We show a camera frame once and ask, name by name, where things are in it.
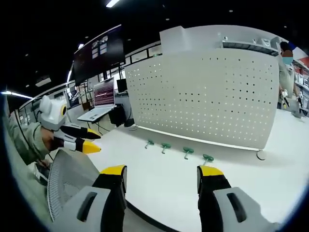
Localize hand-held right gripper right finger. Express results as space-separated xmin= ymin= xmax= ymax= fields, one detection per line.
xmin=197 ymin=165 xmax=282 ymax=232

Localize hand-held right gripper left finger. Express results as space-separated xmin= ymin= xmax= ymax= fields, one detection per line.
xmin=56 ymin=165 xmax=128 ymax=232

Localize white perforated mounting plate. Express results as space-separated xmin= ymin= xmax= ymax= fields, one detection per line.
xmin=124 ymin=49 xmax=281 ymax=152

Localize person's left hand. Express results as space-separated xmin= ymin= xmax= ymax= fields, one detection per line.
xmin=40 ymin=127 xmax=60 ymax=153

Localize open silver laptop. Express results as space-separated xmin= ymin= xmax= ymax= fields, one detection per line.
xmin=77 ymin=76 xmax=117 ymax=122

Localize small black monitor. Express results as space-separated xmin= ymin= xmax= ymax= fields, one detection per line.
xmin=116 ymin=78 xmax=128 ymax=93

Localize white cabinet box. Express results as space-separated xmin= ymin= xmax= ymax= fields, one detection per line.
xmin=159 ymin=25 xmax=281 ymax=58

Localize large black wall screen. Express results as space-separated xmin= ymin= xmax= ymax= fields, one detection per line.
xmin=72 ymin=24 xmax=126 ymax=87

